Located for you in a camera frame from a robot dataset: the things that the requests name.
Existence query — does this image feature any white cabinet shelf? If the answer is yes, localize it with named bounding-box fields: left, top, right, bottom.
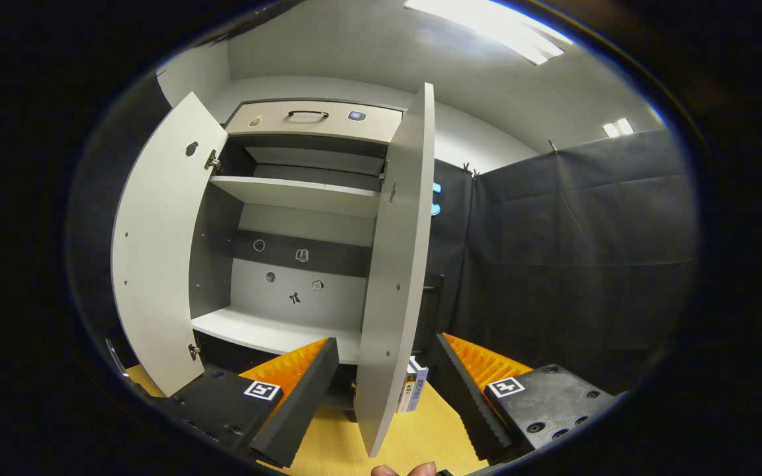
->
left=209, top=175, right=382, bottom=219

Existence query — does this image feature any beige cabinet drawer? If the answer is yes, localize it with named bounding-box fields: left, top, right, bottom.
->
left=225, top=100, right=403, bottom=145

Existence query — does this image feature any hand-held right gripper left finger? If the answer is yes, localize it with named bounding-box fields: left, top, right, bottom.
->
left=156, top=337, right=340, bottom=468

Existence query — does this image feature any white cabinet door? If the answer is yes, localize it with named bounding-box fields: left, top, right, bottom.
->
left=353, top=82, right=436, bottom=458
left=111, top=91, right=230, bottom=397

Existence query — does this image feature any white cabinet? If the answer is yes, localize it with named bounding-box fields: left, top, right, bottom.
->
left=189, top=98, right=408, bottom=411

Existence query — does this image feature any small printed box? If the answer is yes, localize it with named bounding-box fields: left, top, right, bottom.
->
left=398, top=357, right=429, bottom=414

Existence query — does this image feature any long ceiling light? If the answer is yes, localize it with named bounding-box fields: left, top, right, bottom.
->
left=404, top=0, right=573, bottom=65

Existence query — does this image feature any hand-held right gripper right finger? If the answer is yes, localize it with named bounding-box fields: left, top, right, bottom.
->
left=435, top=333, right=620, bottom=463

